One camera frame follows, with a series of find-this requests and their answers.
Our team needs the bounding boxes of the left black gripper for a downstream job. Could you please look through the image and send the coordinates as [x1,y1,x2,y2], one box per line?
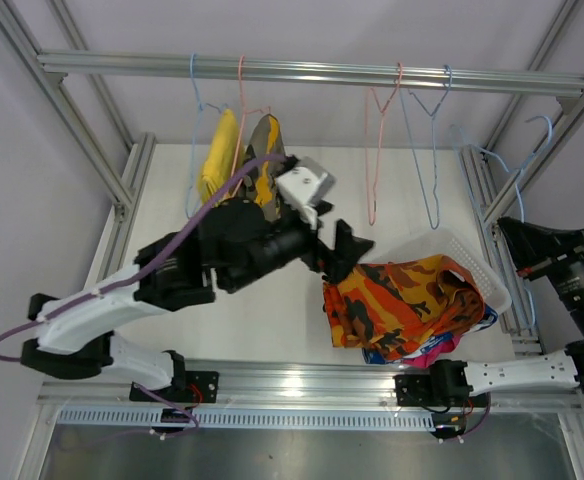
[224,201,372,294]

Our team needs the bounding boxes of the aluminium hanging rail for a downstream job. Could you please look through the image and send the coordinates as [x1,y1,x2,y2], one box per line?
[37,50,584,98]

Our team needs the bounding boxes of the blue white patterned trousers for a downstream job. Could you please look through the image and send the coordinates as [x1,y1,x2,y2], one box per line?
[362,305,498,365]

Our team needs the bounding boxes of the green camouflage trousers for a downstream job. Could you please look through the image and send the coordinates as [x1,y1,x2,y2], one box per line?
[238,114,285,222]

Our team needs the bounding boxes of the white slotted cable duct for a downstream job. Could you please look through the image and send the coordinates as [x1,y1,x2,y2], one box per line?
[57,406,435,432]

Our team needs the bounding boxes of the blue hanger with orange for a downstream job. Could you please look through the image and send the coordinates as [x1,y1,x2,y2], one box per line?
[449,115,555,332]

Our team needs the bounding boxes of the pink trousers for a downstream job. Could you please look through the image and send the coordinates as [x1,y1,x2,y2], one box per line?
[402,338,460,369]

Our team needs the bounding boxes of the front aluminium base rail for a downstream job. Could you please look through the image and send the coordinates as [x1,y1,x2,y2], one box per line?
[37,356,582,413]

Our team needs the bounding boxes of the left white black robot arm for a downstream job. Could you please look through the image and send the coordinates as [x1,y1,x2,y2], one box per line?
[19,199,375,404]

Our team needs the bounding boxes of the light blue hanger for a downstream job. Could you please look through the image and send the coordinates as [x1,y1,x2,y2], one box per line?
[185,53,228,219]

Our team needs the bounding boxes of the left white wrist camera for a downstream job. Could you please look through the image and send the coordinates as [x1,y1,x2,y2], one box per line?
[275,156,336,230]

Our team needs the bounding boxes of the blue hanger with blue trousers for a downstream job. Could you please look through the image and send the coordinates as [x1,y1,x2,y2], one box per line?
[398,63,453,230]

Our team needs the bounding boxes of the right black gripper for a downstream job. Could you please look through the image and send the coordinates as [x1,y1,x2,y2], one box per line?
[496,216,584,349]

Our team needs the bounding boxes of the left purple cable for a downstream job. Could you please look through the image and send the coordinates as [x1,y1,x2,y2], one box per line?
[0,153,293,362]

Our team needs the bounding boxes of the white plastic basket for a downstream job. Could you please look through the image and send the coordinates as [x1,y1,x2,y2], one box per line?
[366,227,512,315]

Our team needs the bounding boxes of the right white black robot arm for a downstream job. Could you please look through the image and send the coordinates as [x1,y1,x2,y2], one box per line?
[394,217,584,414]

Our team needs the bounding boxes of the aluminium frame structure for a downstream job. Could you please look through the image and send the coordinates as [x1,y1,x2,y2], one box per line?
[0,0,584,480]

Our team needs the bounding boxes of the yellow trousers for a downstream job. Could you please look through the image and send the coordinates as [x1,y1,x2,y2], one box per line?
[197,109,239,203]

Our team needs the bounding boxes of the pink wire hanger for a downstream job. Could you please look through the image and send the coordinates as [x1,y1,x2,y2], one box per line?
[363,62,404,226]

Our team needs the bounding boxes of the orange camouflage trousers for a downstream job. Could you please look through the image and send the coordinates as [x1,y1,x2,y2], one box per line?
[323,254,486,361]

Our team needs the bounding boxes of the pink hanger with camouflage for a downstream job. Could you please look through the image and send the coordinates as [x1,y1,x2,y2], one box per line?
[231,55,271,175]

